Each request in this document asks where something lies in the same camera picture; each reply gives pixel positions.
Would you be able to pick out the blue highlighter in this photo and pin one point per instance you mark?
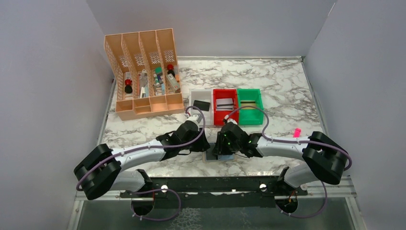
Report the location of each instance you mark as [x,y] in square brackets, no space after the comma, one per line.
[162,88]

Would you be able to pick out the red black stamp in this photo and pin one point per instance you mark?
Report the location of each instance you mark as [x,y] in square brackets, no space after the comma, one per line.
[128,86]
[170,70]

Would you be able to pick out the green white glue stick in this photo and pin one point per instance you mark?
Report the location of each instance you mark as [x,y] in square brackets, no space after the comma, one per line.
[157,84]

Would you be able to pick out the black mounting rail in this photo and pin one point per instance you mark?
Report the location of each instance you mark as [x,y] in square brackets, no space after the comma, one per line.
[214,192]

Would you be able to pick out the grey staples box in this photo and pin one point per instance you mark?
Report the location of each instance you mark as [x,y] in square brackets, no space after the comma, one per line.
[173,83]

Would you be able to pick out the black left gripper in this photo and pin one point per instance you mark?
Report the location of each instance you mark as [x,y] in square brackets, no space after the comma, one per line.
[201,143]

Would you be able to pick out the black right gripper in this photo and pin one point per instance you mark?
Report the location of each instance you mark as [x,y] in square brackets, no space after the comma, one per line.
[221,149]

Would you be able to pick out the white plastic bin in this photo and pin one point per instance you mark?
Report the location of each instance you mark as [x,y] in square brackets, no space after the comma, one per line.
[207,96]

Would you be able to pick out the gold striped card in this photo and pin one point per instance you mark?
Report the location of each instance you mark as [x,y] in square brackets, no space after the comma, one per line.
[248,103]

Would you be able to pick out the blue credit card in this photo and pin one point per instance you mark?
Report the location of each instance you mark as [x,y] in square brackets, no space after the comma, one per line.
[226,157]

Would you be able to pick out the red black stamp right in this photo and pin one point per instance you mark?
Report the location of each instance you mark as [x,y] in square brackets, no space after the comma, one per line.
[170,70]

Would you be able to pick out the white credit card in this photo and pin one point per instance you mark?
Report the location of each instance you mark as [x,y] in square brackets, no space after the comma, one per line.
[224,104]

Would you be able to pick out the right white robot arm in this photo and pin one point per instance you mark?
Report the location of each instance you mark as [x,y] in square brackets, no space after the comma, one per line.
[322,159]

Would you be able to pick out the black card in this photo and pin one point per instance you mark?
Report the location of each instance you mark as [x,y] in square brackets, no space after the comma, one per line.
[202,105]

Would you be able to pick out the green eraser block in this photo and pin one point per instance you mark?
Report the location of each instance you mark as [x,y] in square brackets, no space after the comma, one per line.
[158,70]

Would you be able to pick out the peach plastic desk organizer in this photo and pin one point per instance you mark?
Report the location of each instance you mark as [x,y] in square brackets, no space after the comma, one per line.
[135,56]

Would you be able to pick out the green plastic bin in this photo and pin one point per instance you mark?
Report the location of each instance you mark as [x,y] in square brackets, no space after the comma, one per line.
[250,116]

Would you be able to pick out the pink marker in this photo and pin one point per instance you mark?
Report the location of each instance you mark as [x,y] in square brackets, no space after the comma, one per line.
[297,133]

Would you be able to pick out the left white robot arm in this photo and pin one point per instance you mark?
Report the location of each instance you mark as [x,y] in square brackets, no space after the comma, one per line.
[98,171]

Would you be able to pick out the red black stamp left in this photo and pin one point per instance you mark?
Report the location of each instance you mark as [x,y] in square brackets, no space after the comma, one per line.
[128,86]

